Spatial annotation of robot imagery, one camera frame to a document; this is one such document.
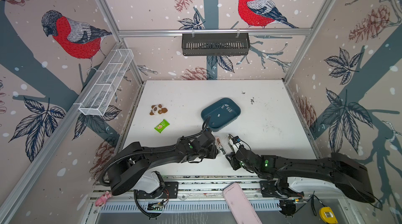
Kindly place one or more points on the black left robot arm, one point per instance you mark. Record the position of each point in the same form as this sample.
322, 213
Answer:
125, 170

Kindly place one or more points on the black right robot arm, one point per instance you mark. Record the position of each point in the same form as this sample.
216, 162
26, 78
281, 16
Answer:
346, 174

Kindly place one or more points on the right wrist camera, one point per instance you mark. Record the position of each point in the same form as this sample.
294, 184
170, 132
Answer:
235, 140

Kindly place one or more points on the horizontal aluminium bar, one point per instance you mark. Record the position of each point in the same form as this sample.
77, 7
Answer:
164, 33

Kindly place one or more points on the teal plastic tray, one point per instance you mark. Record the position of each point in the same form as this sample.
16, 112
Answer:
215, 123

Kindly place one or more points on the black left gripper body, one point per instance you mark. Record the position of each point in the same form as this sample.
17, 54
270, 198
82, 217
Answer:
210, 152

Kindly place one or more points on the black wire basket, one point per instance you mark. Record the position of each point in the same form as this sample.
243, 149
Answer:
215, 44

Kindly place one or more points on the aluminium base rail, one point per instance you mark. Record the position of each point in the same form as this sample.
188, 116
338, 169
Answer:
191, 196

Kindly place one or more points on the pink toy on rail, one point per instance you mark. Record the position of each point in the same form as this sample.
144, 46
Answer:
102, 200

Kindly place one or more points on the white wire basket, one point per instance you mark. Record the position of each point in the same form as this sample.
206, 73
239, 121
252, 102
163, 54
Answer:
103, 91

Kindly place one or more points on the staples strip in tray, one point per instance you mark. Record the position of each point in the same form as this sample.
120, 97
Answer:
227, 107

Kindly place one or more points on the pink flat case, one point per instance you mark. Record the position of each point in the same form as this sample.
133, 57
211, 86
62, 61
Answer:
239, 205

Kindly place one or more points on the yellow tape measure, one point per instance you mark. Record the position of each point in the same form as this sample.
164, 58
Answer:
327, 215

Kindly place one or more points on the green snack packet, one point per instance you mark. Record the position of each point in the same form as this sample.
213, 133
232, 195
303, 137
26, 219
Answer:
161, 126

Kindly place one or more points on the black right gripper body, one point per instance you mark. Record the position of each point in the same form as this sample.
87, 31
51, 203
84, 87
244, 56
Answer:
234, 158

